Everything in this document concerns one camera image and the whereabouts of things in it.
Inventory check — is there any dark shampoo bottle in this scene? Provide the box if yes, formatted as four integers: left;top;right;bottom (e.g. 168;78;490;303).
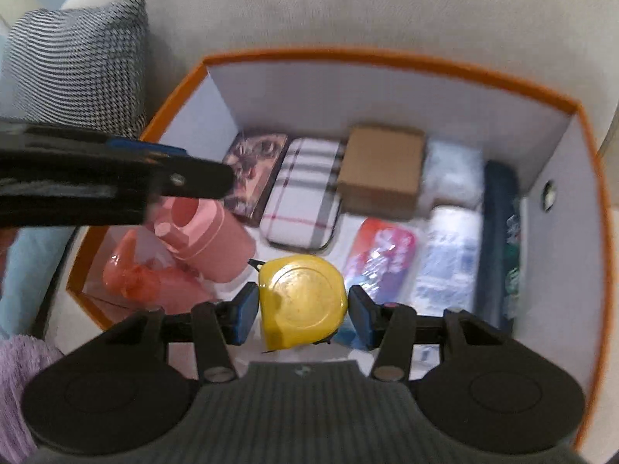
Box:
475;159;524;334

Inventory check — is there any white tube bottle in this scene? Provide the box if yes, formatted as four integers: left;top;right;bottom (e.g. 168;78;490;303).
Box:
411;205;483;363

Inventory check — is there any plaid case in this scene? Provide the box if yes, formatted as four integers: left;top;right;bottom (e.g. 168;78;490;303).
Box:
260;138;347;252

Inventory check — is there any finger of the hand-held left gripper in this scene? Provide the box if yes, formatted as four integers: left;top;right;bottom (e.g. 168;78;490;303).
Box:
0;149;237;229
0;122;188;158

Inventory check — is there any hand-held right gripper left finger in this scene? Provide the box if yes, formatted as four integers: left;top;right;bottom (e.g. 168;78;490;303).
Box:
109;281;259;382

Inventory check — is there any houndstooth pillow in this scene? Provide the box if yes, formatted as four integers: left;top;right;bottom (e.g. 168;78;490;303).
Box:
0;0;150;137

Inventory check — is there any cartoon print case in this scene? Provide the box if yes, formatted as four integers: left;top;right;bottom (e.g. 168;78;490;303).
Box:
223;128;291;225

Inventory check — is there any small brown cardboard box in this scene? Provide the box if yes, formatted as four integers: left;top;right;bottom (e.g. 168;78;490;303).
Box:
335;126;429;219

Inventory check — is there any light blue pillow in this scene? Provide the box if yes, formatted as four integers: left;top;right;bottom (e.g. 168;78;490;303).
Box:
0;225;73;341

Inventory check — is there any clear plastic cube box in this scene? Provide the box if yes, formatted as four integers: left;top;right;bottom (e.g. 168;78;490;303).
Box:
420;141;486;216

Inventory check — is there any yellow tape measure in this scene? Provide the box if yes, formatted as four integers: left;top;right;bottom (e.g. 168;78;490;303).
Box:
249;254;350;353

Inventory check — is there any purple fluffy blanket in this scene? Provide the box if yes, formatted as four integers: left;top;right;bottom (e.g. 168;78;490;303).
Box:
0;334;66;464

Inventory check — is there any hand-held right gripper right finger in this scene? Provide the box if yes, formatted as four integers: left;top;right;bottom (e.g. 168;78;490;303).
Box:
348;285;504;382

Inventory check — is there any pink bottle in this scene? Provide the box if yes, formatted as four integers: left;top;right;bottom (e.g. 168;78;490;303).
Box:
154;197;257;285

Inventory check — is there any red and blue phone case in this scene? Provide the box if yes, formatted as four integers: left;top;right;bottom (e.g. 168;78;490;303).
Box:
336;217;419;349

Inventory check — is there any beige sofa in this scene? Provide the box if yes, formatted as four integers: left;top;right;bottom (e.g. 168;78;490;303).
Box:
0;0;619;464

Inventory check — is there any orange cardboard box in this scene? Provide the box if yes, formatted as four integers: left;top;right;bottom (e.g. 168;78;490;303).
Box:
65;47;609;450

